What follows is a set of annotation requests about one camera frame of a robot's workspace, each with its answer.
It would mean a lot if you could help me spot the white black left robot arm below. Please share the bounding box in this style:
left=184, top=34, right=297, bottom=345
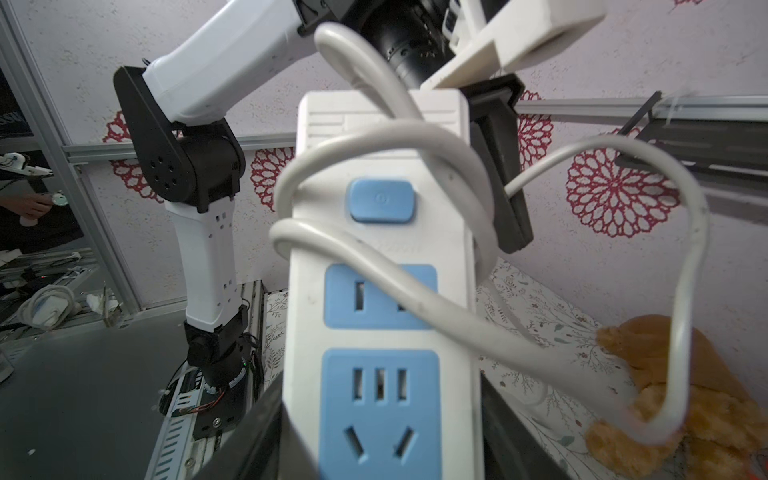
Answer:
left=113, top=1, right=460, bottom=438

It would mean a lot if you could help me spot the floral table mat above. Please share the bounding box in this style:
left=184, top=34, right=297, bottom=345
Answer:
left=260, top=257, right=768, bottom=480

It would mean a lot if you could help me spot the grey wall shelf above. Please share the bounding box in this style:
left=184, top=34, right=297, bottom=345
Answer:
left=618, top=91, right=767, bottom=197

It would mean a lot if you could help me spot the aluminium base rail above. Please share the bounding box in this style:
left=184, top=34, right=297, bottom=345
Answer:
left=144, top=280, right=267, bottom=479

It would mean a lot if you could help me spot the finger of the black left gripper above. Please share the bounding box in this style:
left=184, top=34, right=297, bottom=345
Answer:
left=461, top=74, right=534, bottom=254

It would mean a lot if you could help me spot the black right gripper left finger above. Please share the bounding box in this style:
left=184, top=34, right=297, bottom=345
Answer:
left=195, top=374, right=318, bottom=479

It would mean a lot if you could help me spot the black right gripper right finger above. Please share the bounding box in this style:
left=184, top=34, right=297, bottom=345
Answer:
left=481, top=374, right=569, bottom=480

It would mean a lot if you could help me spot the brown plush toy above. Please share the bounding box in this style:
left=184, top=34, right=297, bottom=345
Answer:
left=584, top=314, right=768, bottom=480

